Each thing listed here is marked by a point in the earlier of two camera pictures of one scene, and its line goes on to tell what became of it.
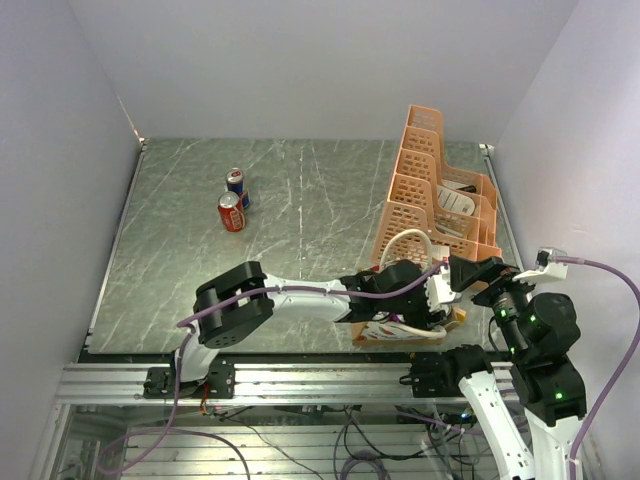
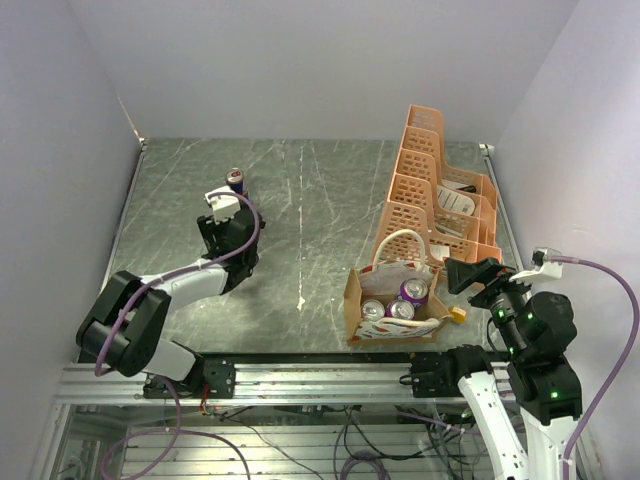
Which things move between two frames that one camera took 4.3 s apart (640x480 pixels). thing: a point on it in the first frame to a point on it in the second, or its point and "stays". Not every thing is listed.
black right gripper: [464, 272] stays
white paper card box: [440, 251] stays
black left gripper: [424, 314] to [207, 227]
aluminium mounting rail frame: [418, 380] stays
